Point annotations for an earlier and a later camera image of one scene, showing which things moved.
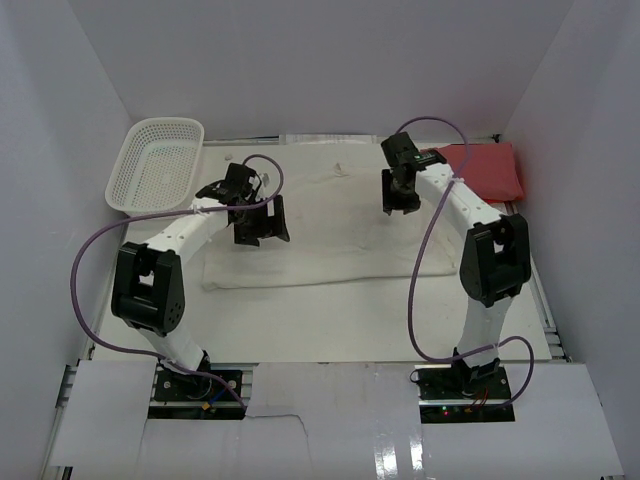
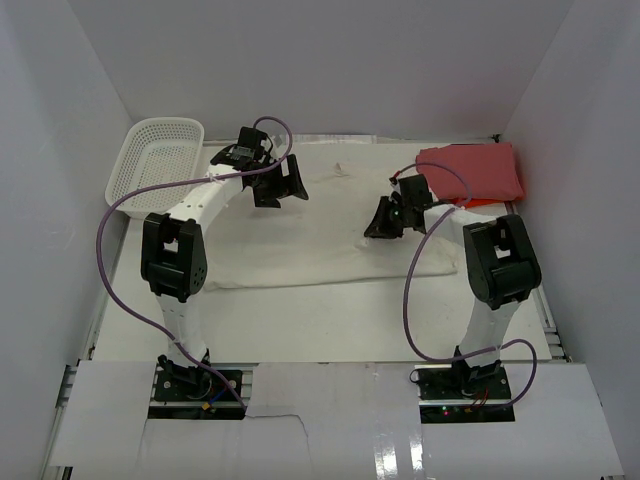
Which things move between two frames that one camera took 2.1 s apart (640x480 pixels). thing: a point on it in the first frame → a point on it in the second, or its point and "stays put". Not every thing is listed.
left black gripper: [271, 226] → [287, 186]
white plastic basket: [158, 167] stays put
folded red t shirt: [491, 172] stays put
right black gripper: [387, 180] → [380, 227]
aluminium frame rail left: [53, 472] stays put
